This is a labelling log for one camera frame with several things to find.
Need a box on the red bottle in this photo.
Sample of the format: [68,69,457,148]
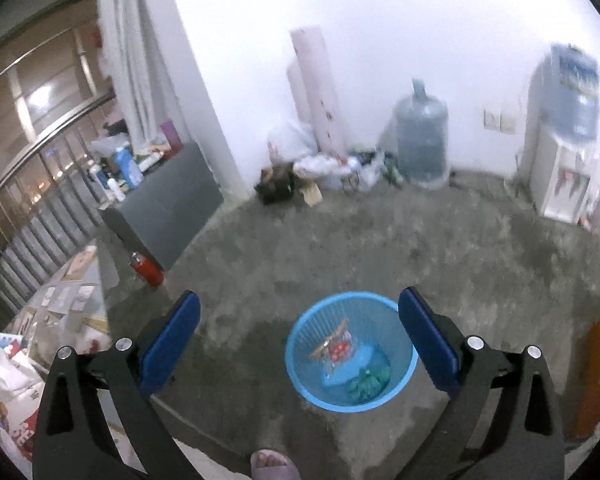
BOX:
[130,251,164,288]

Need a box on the white printed plastic bag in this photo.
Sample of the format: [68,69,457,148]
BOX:
[0,330,48,466]

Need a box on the metal railing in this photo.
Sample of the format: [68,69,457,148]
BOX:
[0,90,121,316]

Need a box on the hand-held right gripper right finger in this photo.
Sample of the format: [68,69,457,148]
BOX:
[397,287,566,480]

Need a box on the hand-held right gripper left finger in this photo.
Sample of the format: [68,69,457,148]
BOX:
[32,290,202,480]

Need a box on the blue plastic wastebasket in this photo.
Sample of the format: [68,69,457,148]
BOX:
[285,291,418,413]

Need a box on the dark bag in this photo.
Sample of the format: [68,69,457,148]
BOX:
[254,162,297,206]

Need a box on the green crumpled wrapper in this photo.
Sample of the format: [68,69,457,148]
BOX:
[347,367,392,403]

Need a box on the purple cup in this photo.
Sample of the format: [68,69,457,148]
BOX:
[161,120,183,151]

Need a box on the tall pink paper roll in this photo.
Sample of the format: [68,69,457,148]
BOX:
[290,26,348,156]

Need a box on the white curtain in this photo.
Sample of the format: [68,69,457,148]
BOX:
[96,0,191,148]

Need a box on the blue dispenser water bottle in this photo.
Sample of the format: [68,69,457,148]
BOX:
[550,42,600,143]

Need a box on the grey table with picture cards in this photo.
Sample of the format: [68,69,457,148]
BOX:
[5,240,126,461]

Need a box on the white water dispenser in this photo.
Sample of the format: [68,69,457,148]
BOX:
[522,60,596,225]

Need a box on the brown orange snack wrapper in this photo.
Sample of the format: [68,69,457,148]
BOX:
[307,320,351,361]

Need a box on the person's foot in slipper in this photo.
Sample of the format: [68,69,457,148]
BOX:
[250,449,302,480]

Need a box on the blue white bottle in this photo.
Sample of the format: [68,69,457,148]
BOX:
[114,147,143,188]

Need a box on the grey cabinet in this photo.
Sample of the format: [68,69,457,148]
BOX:
[101,141,225,272]

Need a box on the large clear water jug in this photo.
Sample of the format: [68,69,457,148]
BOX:
[392,78,451,191]

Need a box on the red white snack wrapper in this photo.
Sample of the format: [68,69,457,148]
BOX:
[327,337,353,363]

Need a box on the pile of white plastic bags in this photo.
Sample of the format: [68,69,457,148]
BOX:
[295,152,386,191]

